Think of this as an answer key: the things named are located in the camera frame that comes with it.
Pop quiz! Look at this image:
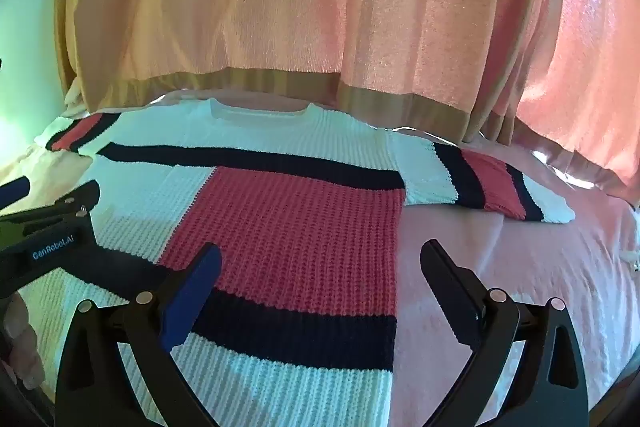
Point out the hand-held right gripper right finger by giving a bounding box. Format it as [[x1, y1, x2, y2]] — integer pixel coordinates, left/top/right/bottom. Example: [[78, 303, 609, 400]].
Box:
[[420, 239, 591, 427]]

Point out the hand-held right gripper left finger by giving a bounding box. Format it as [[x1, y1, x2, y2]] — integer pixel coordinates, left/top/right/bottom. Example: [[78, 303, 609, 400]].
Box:
[[55, 243, 223, 427]]

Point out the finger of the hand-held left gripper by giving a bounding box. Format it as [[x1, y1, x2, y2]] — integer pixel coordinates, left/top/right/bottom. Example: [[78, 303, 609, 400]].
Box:
[[0, 176, 30, 210], [0, 179, 102, 235]]

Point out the white red navy knit sweater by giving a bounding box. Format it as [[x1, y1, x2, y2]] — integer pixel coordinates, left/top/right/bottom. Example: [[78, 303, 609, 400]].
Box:
[[15, 99, 576, 427]]

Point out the person's left hand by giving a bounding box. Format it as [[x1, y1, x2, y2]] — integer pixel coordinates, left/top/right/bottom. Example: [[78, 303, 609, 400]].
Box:
[[0, 294, 46, 389]]

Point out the pink bedsheet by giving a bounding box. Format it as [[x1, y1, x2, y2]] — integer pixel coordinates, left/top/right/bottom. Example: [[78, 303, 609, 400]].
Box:
[[0, 87, 640, 427]]

